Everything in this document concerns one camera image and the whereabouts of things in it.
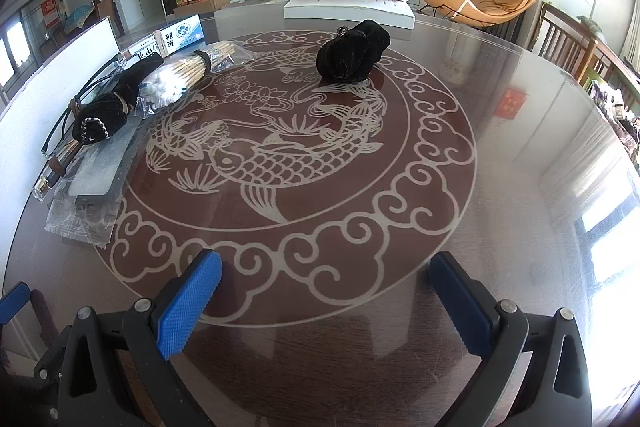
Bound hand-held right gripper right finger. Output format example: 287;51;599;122
429;250;594;427

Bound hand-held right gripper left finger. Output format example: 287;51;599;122
56;248;223;427

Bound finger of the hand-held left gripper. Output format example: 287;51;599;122
0;281;32;326
31;326;76;390

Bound clear plastic packet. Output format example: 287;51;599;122
44;194;124;251

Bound dark grey box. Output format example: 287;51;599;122
66;139;133;204

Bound black velvet pouch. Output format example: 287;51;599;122
316;20;392;84
71;54;166;146

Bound white partition board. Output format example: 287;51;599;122
0;17;122;268

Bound bagged bamboo cotton swabs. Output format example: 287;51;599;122
134;39;251;120

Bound blue and white carton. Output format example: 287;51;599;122
121;18;204;64

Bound dark-framed sliding door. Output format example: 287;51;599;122
0;0;67;84

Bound wooden slatted chair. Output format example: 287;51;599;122
536;2;640;108

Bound chair with blue cloth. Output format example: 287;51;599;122
64;4;102;34

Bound brown cardboard box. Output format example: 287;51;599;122
173;0;231;16

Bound orange lounge chair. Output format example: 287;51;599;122
417;0;536;28

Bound large open white box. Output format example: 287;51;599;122
283;0;418;30

